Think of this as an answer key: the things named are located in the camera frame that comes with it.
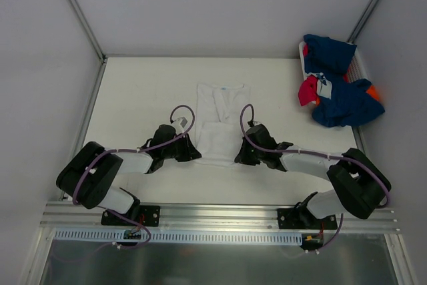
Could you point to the left corner aluminium post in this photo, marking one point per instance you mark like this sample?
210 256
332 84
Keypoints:
78 12

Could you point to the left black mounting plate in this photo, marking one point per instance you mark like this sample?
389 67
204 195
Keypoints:
146 215

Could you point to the right corner aluminium post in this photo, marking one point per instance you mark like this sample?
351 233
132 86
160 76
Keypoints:
363 20

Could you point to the orange t shirt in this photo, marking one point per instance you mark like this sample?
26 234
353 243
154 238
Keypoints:
372 92

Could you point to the corner aluminium post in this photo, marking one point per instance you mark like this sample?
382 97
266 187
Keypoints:
78 12
363 20

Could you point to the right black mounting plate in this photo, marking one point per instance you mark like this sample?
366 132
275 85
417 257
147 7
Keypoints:
288 218

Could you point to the white slotted cable duct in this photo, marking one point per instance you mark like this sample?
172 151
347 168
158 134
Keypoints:
180 237

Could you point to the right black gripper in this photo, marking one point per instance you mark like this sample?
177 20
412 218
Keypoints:
247 152

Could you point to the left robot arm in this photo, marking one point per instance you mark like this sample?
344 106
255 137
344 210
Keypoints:
88 178

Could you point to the pink t shirt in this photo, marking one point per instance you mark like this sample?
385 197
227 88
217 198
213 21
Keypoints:
308 91

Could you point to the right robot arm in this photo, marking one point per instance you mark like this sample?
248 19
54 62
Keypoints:
358 186

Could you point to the black mounting plate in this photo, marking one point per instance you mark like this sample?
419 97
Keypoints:
288 218
146 215

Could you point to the white plastic basket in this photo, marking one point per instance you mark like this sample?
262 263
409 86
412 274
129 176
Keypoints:
355 71

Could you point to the white t shirt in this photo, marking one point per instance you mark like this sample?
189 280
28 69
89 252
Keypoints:
218 135

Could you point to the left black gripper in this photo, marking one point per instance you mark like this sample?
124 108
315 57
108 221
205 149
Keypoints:
185 149

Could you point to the blue t shirt pile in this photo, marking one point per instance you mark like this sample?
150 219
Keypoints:
341 103

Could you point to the aluminium front rail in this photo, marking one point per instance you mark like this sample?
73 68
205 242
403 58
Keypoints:
202 217

